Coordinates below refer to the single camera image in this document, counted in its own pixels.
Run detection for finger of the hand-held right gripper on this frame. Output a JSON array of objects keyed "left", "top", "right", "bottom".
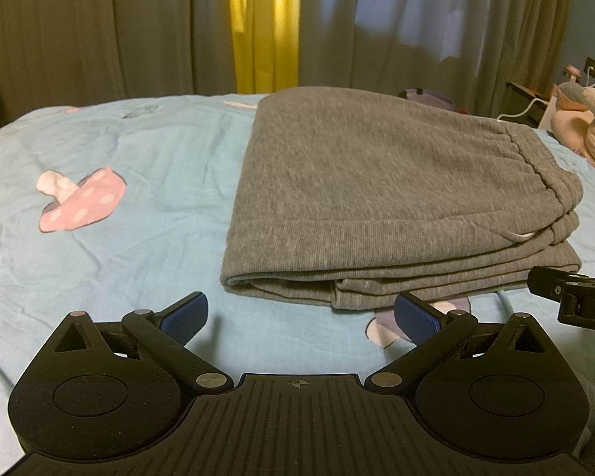
[{"left": 528, "top": 266, "right": 583, "bottom": 303}]

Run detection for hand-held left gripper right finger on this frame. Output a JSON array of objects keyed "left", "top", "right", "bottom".
[{"left": 366, "top": 292, "right": 546, "bottom": 388}]

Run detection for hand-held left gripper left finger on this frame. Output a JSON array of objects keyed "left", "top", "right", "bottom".
[{"left": 52, "top": 292, "right": 234, "bottom": 392}]

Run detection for grey pants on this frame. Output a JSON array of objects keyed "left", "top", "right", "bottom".
[{"left": 219, "top": 86, "right": 585, "bottom": 311}]

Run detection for light blue mushroom-print bed sheet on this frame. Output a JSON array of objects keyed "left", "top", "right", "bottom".
[{"left": 0, "top": 92, "right": 595, "bottom": 476}]

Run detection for pinkish beige plush toy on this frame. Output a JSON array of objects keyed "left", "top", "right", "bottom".
[{"left": 549, "top": 63, "right": 595, "bottom": 182}]

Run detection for dark nightstand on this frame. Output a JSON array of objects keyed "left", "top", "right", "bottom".
[{"left": 507, "top": 81, "right": 552, "bottom": 128}]

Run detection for purple box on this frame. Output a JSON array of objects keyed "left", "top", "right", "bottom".
[{"left": 399, "top": 88, "right": 458, "bottom": 111}]

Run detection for grey curtain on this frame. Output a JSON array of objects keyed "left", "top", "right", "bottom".
[
  {"left": 292, "top": 0, "right": 576, "bottom": 116},
  {"left": 0, "top": 0, "right": 240, "bottom": 127}
]

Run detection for yellow curtain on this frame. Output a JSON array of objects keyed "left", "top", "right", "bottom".
[{"left": 227, "top": 0, "right": 299, "bottom": 95}]

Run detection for white cable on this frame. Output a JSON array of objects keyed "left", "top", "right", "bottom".
[{"left": 496, "top": 70, "right": 595, "bottom": 123}]

